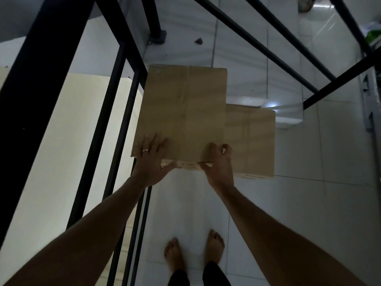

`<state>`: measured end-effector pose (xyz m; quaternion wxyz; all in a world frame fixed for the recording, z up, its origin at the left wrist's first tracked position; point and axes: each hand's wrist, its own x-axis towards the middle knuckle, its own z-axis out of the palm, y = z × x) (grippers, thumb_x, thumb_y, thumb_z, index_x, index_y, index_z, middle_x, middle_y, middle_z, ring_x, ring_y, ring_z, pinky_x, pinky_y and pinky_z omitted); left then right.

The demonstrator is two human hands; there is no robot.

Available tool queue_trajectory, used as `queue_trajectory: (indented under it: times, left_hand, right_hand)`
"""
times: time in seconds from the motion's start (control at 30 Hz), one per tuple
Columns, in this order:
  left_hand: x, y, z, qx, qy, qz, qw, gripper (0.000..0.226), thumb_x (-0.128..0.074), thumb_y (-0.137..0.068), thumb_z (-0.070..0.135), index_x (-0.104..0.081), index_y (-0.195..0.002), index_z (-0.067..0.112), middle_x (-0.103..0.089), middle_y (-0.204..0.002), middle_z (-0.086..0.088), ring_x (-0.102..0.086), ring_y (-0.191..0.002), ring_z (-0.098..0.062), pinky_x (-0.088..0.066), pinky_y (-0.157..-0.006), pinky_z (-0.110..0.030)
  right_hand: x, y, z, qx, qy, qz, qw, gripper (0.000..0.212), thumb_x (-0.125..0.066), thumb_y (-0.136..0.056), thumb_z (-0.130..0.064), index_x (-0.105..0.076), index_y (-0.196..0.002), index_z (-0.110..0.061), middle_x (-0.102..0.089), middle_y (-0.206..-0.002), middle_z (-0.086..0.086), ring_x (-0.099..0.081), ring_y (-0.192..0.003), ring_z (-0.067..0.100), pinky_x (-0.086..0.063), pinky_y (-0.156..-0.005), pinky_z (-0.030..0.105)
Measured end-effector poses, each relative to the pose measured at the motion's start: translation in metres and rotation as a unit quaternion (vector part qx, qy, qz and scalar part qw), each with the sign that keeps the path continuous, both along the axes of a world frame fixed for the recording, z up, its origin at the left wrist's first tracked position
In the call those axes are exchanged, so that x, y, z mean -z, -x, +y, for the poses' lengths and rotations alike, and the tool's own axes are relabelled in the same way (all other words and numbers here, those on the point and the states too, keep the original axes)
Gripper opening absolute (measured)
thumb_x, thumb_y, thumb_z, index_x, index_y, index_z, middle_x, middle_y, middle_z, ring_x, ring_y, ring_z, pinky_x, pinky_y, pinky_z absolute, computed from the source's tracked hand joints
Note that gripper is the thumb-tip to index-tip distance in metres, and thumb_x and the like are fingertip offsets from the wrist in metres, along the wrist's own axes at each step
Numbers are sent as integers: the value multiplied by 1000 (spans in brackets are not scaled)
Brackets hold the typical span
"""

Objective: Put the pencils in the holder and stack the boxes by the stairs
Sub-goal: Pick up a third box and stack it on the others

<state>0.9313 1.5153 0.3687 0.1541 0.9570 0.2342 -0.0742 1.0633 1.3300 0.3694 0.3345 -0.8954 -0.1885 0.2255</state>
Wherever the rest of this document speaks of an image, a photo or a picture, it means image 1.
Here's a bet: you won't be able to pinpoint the cardboard box with black print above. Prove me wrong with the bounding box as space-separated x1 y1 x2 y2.
132 65 228 171

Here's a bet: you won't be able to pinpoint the brown and black bundle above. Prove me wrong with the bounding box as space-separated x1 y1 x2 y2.
297 0 319 13

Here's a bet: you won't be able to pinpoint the person's right forearm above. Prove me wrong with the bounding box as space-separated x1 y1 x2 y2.
219 182 367 286

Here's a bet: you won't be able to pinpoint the person's right hand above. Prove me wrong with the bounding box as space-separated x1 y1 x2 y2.
198 143 235 190

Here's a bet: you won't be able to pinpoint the person's left hand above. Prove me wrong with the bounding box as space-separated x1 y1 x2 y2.
131 133 178 188

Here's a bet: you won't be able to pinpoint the black trousers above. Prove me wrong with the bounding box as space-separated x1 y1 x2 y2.
166 261 231 286

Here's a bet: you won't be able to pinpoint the person's right foot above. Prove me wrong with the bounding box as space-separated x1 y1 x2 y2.
204 229 226 265

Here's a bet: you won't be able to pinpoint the person's foot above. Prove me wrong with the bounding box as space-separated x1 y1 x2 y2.
164 237 187 273
204 229 226 265

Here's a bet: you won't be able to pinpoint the person's left foot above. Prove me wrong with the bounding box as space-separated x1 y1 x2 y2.
164 237 187 273

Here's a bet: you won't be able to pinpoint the green plastic item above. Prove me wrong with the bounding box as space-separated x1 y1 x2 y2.
362 22 381 46

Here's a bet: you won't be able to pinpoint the person's left forearm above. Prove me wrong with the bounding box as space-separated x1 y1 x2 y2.
3 175 149 286

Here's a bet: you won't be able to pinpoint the black vertical-bar stair railing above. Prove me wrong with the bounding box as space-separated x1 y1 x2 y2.
190 0 381 110

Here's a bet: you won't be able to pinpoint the cube-shaped cardboard box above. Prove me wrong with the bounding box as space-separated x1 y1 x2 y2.
223 104 276 180

